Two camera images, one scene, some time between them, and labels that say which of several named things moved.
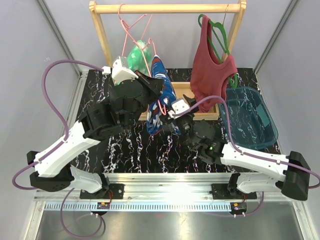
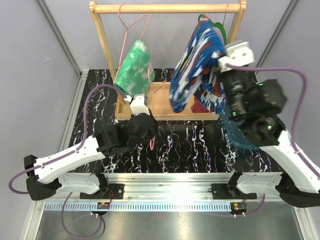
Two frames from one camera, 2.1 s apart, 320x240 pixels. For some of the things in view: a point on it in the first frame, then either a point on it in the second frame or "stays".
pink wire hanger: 144,53 to 152,139
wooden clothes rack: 182,90 stays
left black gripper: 154,85 to 154,131
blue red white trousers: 158,109 to 199,72
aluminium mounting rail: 160,191 stays
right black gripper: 166,119 to 225,73
